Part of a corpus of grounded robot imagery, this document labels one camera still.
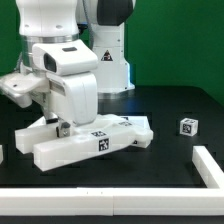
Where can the white block left edge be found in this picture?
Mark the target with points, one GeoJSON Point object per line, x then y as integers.
{"type": "Point", "coordinates": [1, 154]}

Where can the white chair back frame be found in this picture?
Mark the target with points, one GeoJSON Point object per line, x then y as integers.
{"type": "Point", "coordinates": [108, 133]}

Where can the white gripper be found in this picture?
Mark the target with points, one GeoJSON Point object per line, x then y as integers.
{"type": "Point", "coordinates": [61, 81]}

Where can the white marker base sheet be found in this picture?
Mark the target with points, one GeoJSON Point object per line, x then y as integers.
{"type": "Point", "coordinates": [139, 120]}

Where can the white L-shaped wall fence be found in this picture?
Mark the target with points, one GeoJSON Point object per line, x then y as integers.
{"type": "Point", "coordinates": [208, 201]}

